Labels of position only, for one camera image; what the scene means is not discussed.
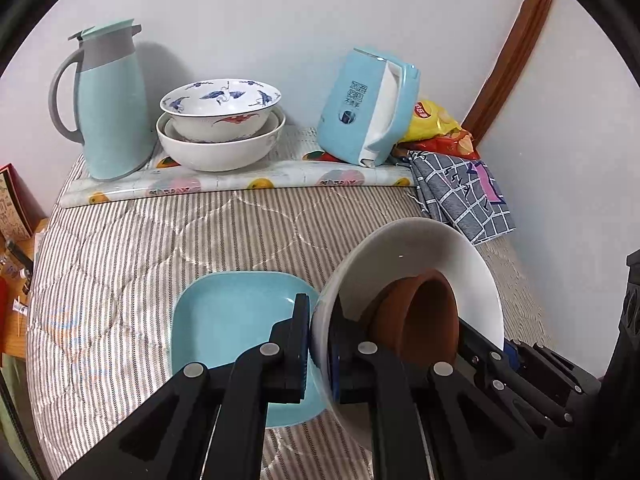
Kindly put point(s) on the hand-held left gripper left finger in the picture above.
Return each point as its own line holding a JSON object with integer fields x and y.
{"x": 295, "y": 355}

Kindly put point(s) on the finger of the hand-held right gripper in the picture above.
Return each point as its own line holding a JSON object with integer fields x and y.
{"x": 540, "y": 360}
{"x": 500, "y": 385}

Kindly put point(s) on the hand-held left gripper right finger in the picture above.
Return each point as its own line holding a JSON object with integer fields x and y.
{"x": 345, "y": 365}

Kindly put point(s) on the blue square plate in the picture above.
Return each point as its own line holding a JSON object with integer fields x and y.
{"x": 225, "y": 320}

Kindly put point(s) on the brown bowl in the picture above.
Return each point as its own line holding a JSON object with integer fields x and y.
{"x": 425, "y": 310}

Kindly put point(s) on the small white bowl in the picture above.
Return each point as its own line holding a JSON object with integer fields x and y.
{"x": 415, "y": 250}

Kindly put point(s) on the rolled fruit print mat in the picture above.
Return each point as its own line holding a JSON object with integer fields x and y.
{"x": 280, "y": 182}

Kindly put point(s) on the grey checked cloth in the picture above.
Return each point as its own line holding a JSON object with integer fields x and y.
{"x": 465, "y": 195}

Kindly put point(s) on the large white bowl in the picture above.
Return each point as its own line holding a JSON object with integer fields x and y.
{"x": 220, "y": 157}

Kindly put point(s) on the blue electric kettle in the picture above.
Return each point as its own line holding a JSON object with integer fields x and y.
{"x": 345, "y": 120}

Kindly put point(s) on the medium white bowl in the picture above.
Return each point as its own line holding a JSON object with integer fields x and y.
{"x": 170, "y": 128}

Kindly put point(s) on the yellow chips bag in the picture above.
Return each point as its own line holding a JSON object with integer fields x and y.
{"x": 430, "y": 120}

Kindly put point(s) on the crane pattern porcelain bowl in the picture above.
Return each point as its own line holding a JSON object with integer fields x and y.
{"x": 220, "y": 97}

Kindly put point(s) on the wooden side table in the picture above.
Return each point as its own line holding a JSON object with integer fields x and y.
{"x": 10, "y": 330}

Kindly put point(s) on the green cloth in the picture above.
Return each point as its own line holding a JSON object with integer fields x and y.
{"x": 10, "y": 410}

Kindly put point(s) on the small black bottle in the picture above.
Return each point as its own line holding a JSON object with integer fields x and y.
{"x": 20, "y": 257}

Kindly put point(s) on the teal thermos jug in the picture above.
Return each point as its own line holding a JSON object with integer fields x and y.
{"x": 115, "y": 120}

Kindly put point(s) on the patterned box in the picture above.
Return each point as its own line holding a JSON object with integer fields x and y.
{"x": 12, "y": 205}

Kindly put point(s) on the wooden door frame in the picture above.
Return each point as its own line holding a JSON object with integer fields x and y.
{"x": 520, "y": 50}

